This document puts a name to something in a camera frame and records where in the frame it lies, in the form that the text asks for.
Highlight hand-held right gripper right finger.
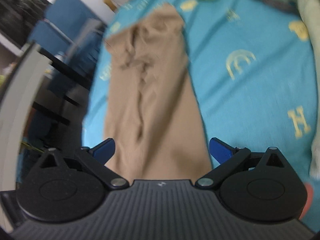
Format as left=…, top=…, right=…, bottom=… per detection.
left=194, top=137, right=292, bottom=190

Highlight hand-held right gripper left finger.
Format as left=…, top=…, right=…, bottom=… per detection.
left=29, top=138, right=130, bottom=190

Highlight tan pants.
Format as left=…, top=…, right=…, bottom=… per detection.
left=103, top=3, right=213, bottom=181

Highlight bed with blue printed sheet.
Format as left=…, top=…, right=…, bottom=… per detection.
left=82, top=0, right=320, bottom=178

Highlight red object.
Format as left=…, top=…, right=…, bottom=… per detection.
left=297, top=183, right=315, bottom=222

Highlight white table with dark top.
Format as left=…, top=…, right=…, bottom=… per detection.
left=0, top=42, right=48, bottom=194

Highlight blue covered chair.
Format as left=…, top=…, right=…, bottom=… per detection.
left=27, top=0, right=110, bottom=101

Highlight dark barred window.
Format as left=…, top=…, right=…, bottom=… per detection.
left=0, top=0, right=53, bottom=46

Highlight pale green printed blanket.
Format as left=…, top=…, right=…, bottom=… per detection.
left=243, top=0, right=320, bottom=181

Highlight tan bed frame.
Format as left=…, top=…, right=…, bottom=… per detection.
left=103, top=0, right=118, bottom=12

